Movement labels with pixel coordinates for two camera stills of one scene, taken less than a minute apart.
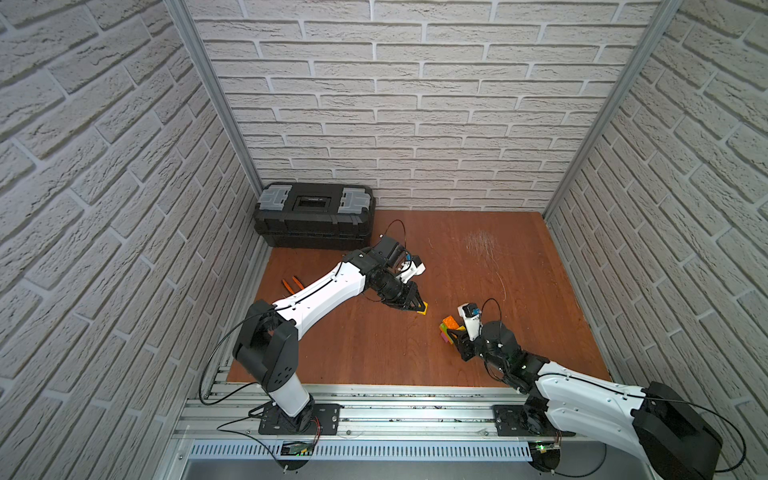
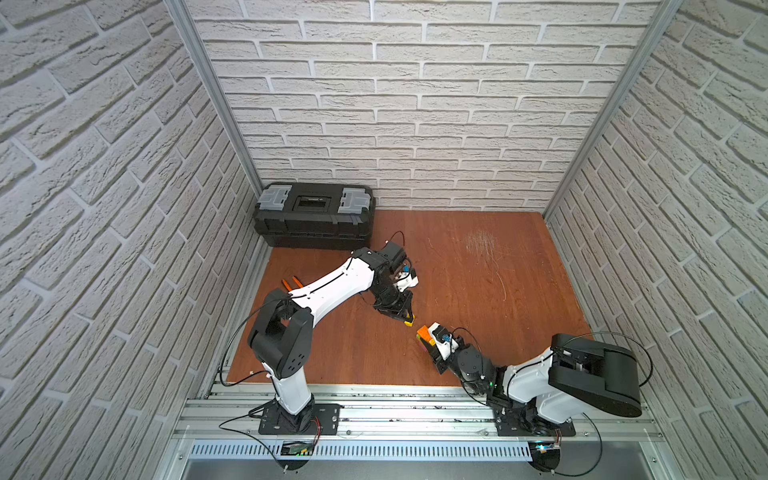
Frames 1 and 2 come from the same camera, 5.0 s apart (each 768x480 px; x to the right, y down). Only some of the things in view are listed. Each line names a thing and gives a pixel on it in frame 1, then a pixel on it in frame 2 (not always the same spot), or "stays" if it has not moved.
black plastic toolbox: x=316 y=215 stays
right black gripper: x=462 y=343 to x=437 y=361
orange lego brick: x=450 y=322 to x=424 y=333
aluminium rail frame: x=375 y=432 stays
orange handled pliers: x=292 y=292 stays
